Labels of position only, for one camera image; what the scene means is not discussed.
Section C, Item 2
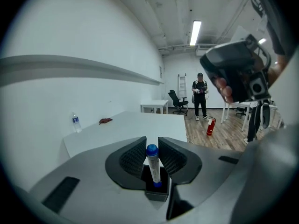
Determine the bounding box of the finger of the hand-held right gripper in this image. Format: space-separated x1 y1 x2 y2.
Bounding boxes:
261 99 271 129

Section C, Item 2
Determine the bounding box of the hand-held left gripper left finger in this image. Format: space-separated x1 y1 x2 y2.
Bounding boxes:
30 136 168 224

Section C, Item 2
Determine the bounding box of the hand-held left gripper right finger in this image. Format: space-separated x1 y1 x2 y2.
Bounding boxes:
158 136 245 221

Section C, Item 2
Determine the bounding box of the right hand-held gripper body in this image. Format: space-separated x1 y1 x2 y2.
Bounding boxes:
199 33 273 104

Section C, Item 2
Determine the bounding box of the blue capped white marker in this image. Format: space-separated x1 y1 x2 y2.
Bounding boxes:
146 144 163 188

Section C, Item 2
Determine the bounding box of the black square pen holder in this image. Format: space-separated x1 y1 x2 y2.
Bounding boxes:
140 165 171 203

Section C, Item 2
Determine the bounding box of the person's right forearm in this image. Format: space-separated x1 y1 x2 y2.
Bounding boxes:
267 54 288 86

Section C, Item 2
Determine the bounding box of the person's right hand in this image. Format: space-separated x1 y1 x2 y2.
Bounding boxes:
211 77 235 104

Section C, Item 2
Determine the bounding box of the black office chair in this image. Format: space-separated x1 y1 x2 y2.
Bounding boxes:
168 90 189 116
235 107 249 119

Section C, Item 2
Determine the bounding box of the long white desk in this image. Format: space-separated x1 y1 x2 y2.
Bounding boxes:
220 99 282 132

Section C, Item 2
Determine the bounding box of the white air conditioner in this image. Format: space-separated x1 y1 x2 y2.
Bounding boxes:
195 44 218 56

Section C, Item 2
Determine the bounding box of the red fire extinguisher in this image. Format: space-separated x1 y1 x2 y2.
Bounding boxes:
206 116 217 136

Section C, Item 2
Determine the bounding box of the clear plastic water bottle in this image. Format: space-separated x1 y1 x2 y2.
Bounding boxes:
71 112 83 133

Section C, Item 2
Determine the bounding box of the dark red cloth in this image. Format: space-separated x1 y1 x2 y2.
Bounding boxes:
99 117 114 126

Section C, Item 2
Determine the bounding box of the white ladder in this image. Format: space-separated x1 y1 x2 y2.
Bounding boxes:
178 73 188 103

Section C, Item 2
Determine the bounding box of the small white table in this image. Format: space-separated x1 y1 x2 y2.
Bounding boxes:
140 99 169 115

